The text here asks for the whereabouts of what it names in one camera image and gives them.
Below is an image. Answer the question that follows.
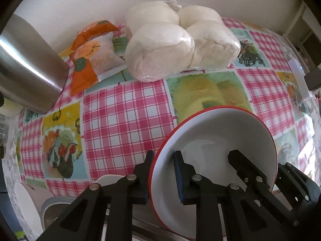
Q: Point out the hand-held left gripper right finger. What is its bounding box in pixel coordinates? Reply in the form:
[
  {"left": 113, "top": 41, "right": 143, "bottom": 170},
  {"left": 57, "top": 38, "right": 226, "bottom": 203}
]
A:
[{"left": 174, "top": 151, "right": 276, "bottom": 241}]

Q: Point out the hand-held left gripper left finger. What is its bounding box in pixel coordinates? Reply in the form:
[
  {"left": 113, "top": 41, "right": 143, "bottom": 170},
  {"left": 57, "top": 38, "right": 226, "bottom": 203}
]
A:
[{"left": 38, "top": 151, "right": 154, "bottom": 241}]

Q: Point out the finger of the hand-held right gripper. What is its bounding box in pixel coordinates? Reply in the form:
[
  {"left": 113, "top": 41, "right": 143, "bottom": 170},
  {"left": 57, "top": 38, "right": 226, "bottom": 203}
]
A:
[
  {"left": 227, "top": 150, "right": 272, "bottom": 199},
  {"left": 277, "top": 163, "right": 316, "bottom": 204}
]

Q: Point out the white square patterned plate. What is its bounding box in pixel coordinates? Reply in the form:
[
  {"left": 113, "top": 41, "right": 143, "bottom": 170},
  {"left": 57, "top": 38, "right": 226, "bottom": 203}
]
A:
[{"left": 95, "top": 174, "right": 128, "bottom": 187}]

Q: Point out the red rimmed strawberry bowl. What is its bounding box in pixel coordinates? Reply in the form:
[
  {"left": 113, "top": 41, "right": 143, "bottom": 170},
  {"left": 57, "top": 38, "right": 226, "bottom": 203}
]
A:
[{"left": 150, "top": 106, "right": 278, "bottom": 240}]

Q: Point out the stainless steel basin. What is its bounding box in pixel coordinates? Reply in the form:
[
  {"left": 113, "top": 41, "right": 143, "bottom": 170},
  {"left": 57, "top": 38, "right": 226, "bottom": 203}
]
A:
[{"left": 40, "top": 196, "right": 78, "bottom": 234}]

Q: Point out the white square bowl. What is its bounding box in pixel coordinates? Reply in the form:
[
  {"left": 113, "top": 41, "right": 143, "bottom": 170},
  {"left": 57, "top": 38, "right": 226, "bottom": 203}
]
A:
[{"left": 14, "top": 181, "right": 52, "bottom": 235}]

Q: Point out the black power adaptor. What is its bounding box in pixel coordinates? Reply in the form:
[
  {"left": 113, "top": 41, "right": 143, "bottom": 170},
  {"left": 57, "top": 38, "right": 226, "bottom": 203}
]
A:
[{"left": 304, "top": 68, "right": 321, "bottom": 91}]

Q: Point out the grey floral tablecloth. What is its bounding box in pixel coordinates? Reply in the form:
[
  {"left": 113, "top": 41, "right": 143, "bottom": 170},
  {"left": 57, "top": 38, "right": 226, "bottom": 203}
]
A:
[{"left": 0, "top": 98, "right": 321, "bottom": 239}]

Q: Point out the bag of steamed buns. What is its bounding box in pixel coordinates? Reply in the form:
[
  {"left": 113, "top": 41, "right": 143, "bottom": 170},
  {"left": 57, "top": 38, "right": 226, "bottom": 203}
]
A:
[{"left": 125, "top": 0, "right": 242, "bottom": 83}]

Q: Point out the orange white snack packet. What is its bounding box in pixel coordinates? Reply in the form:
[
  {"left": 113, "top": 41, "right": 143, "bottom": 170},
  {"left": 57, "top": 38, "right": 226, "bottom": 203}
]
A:
[
  {"left": 78, "top": 20, "right": 121, "bottom": 46},
  {"left": 71, "top": 34, "right": 128, "bottom": 94}
]

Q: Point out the stainless steel thermos jug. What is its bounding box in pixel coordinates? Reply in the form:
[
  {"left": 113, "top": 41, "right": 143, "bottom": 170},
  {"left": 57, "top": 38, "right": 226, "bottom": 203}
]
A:
[{"left": 0, "top": 14, "right": 69, "bottom": 114}]

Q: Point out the white cabinet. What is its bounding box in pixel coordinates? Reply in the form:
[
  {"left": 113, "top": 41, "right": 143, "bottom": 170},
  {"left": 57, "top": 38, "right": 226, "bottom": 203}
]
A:
[{"left": 282, "top": 0, "right": 321, "bottom": 63}]

